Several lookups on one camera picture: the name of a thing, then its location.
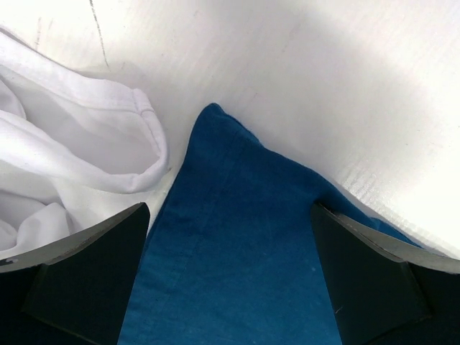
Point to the blue printed t-shirt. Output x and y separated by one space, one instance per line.
231 258

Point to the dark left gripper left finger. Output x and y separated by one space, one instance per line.
74 290

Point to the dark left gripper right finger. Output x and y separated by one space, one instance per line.
384 290

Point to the white folded t-shirt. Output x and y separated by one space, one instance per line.
74 150

